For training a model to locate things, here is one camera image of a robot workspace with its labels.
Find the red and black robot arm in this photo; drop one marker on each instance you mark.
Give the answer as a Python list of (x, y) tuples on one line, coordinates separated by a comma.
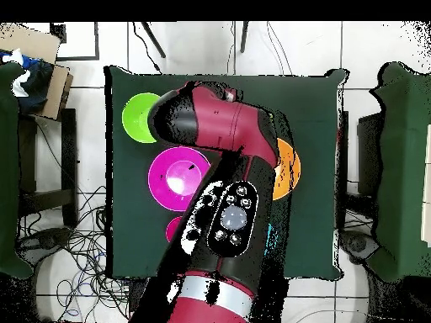
[(229, 124)]

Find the large pink bowl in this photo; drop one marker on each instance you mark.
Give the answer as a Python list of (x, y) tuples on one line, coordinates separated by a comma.
[(161, 188)]

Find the small red bowl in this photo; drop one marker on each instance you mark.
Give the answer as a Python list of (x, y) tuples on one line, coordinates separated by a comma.
[(172, 230)]

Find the large orange bowl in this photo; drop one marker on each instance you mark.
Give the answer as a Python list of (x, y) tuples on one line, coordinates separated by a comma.
[(289, 158)]

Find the small light blue bowl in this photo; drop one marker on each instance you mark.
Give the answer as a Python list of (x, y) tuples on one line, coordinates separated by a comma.
[(268, 235)]

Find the large green bowl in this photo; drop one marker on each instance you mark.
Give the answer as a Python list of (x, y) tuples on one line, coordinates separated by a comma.
[(134, 117)]

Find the dark green tablecloth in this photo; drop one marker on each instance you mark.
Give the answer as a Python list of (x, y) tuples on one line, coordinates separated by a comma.
[(400, 168), (8, 168), (313, 134)]

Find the black tripod leg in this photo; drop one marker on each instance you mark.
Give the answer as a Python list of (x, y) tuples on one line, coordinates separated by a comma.
[(244, 37), (153, 39)]

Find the black stool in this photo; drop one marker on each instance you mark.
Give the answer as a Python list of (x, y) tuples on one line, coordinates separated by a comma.
[(69, 168)]

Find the black cabinet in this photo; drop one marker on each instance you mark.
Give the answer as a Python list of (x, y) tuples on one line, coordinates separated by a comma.
[(368, 151)]

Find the blue and black bag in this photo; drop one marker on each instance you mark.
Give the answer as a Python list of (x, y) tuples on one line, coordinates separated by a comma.
[(37, 87)]

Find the cardboard box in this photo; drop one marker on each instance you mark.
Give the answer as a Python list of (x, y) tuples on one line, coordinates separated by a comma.
[(33, 40)]

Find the black frame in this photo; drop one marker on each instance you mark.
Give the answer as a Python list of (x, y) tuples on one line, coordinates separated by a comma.
[(97, 40)]

